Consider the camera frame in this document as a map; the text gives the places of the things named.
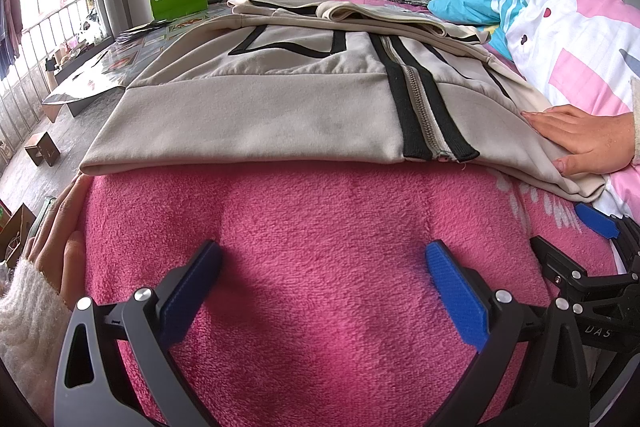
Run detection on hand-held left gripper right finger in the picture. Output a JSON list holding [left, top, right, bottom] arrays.
[[425, 241, 593, 427]]

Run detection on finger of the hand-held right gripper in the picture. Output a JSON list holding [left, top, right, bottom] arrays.
[[530, 236, 601, 303], [575, 203, 640, 268]]

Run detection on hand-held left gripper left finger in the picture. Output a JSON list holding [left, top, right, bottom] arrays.
[[54, 241, 223, 427]]

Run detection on beige zip jacket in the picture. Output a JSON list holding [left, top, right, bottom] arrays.
[[80, 0, 608, 202]]

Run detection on person's left forearm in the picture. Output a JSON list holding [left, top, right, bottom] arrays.
[[0, 259, 73, 370]]

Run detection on person's right forearm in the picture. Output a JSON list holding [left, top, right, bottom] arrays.
[[629, 77, 640, 168]]

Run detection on dark hanging clothes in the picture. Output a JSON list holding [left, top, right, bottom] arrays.
[[0, 0, 26, 75]]

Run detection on person's right hand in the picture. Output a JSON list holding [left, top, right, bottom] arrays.
[[520, 103, 636, 175]]

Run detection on person's left hand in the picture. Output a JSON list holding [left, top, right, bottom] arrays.
[[27, 174, 93, 308]]

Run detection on pink floral fleece blanket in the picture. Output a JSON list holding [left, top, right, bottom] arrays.
[[75, 0, 626, 427]]

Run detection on cardboard box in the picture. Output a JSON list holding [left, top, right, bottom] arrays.
[[0, 202, 38, 268]]

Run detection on pink turquoise printed quilt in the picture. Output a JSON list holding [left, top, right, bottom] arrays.
[[429, 0, 640, 228]]

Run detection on printed floor sheet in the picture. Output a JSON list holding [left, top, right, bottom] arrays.
[[42, 2, 236, 108]]

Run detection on metal window railing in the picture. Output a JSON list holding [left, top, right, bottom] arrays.
[[0, 2, 101, 152]]

